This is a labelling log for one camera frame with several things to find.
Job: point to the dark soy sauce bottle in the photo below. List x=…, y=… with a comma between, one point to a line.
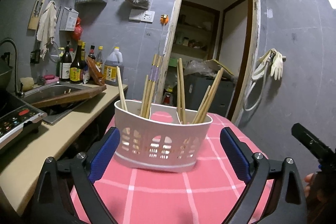
x=65, y=64

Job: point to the pale wooden chopstick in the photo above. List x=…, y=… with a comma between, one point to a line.
x=120, y=87
x=144, y=95
x=195, y=120

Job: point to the red plastic bag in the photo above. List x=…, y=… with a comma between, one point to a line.
x=76, y=34

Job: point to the white rubber gloves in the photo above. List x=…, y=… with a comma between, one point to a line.
x=277, y=62

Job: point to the orange wall hook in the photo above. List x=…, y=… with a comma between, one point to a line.
x=164, y=19

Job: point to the red cap bottle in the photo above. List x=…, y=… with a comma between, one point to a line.
x=92, y=52

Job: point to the wooden cutting board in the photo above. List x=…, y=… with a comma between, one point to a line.
x=70, y=97

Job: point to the wall switch panel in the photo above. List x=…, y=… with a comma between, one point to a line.
x=139, y=15

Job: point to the purple banded chopstick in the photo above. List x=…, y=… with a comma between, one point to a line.
x=147, y=88
x=153, y=80

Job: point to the hanging beige towel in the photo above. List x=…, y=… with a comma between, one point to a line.
x=46, y=28

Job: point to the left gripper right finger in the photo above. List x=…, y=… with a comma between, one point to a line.
x=286, y=202

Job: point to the pink plastic utensil holder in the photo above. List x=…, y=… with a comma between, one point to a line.
x=161, y=142

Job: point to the wooden knife holder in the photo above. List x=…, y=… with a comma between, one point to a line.
x=35, y=15

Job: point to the yellow label sauce bottle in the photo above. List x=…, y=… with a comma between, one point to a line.
x=76, y=69

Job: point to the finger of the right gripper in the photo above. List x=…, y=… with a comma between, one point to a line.
x=315, y=146

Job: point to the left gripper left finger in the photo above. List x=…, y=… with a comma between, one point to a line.
x=52, y=201

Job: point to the yellow cap bottle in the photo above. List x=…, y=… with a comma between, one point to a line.
x=98, y=60

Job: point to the white wall box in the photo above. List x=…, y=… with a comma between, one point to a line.
x=68, y=19

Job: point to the person's right hand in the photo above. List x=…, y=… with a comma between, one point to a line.
x=311, y=189

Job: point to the induction cooktop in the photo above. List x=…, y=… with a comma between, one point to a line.
x=17, y=119

